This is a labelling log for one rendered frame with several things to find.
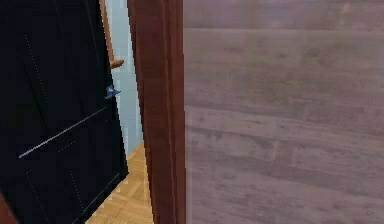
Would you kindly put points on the black room door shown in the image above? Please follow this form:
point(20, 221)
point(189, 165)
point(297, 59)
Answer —
point(56, 110)

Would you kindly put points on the reddish brown door frame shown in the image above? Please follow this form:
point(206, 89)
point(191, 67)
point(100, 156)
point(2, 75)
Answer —
point(160, 110)

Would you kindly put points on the brown wooden window frame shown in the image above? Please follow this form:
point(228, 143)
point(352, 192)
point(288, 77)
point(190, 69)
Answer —
point(110, 40)

